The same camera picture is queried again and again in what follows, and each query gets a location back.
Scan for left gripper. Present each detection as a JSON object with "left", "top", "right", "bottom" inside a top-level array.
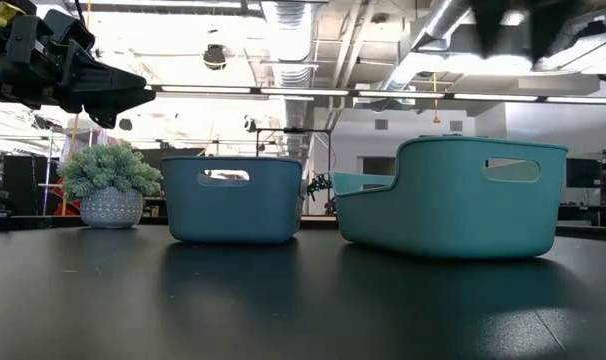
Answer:
[{"left": 0, "top": 39, "right": 157, "bottom": 130}]

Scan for blue plastic bin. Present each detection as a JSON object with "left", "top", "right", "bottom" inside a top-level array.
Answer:
[{"left": 159, "top": 156, "right": 305, "bottom": 245}]

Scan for teal plastic bin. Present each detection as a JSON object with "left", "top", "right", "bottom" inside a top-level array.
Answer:
[{"left": 330, "top": 135, "right": 570, "bottom": 260}]

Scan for white ceiling light strip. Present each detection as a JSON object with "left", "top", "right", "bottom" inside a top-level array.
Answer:
[
  {"left": 545, "top": 96, "right": 606, "bottom": 105},
  {"left": 452, "top": 93, "right": 539, "bottom": 103},
  {"left": 260, "top": 88, "right": 350, "bottom": 97},
  {"left": 357, "top": 90, "right": 447, "bottom": 99},
  {"left": 155, "top": 85, "right": 253, "bottom": 95}
]

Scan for dark background screen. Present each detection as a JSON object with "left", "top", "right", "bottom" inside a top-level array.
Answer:
[{"left": 136, "top": 147, "right": 207, "bottom": 166}]

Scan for green plant in grey pot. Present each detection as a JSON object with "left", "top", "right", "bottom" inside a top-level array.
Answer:
[{"left": 56, "top": 143, "right": 164, "bottom": 230}]

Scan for yellow hanging pendant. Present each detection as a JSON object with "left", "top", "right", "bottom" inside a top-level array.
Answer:
[{"left": 431, "top": 72, "right": 442, "bottom": 124}]

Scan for black background cabinets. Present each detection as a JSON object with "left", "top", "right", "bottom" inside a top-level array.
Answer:
[{"left": 0, "top": 153, "right": 64, "bottom": 217}]

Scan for black monitor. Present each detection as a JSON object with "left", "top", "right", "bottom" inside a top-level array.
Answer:
[{"left": 566, "top": 157, "right": 604, "bottom": 190}]

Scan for grey rectangular air duct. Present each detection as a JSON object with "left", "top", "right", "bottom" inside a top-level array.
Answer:
[{"left": 416, "top": 22, "right": 559, "bottom": 55}]

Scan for round silver air duct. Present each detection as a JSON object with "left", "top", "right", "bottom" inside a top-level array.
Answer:
[
  {"left": 261, "top": 0, "right": 318, "bottom": 160},
  {"left": 380, "top": 0, "right": 477, "bottom": 95}
]

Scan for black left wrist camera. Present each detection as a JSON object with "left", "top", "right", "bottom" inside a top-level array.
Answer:
[{"left": 0, "top": 0, "right": 97, "bottom": 56}]

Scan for black gantry frame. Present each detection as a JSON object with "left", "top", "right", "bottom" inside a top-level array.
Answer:
[{"left": 254, "top": 127, "right": 333, "bottom": 176}]

